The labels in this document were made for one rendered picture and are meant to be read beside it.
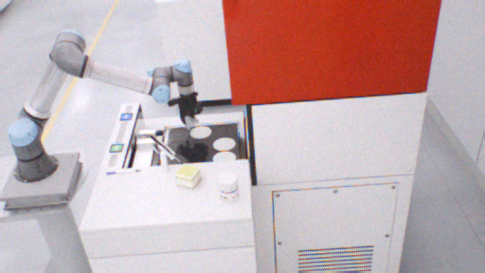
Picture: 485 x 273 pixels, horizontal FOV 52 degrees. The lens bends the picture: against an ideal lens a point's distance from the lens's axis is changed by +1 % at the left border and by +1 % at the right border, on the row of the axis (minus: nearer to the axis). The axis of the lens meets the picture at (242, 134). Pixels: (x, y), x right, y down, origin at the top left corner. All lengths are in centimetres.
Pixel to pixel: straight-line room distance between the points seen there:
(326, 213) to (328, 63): 75
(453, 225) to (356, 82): 157
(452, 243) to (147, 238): 189
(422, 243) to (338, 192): 101
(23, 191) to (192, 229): 82
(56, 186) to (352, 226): 133
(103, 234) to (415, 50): 130
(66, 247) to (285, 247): 106
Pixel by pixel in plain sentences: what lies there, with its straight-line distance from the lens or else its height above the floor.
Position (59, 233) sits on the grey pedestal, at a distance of 253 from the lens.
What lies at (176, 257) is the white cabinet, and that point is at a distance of 192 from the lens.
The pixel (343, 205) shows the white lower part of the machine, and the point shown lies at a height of 67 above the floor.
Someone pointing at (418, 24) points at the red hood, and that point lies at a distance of 187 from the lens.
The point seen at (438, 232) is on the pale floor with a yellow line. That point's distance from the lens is 319.
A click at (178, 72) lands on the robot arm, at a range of 218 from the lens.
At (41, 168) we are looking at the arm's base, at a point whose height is 92.
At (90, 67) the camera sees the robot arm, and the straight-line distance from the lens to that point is 204.
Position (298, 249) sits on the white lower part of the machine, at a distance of 242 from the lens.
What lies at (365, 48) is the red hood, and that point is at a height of 142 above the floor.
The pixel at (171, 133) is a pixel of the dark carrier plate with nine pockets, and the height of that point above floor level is 90.
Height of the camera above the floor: 219
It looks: 34 degrees down
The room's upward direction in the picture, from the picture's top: 5 degrees counter-clockwise
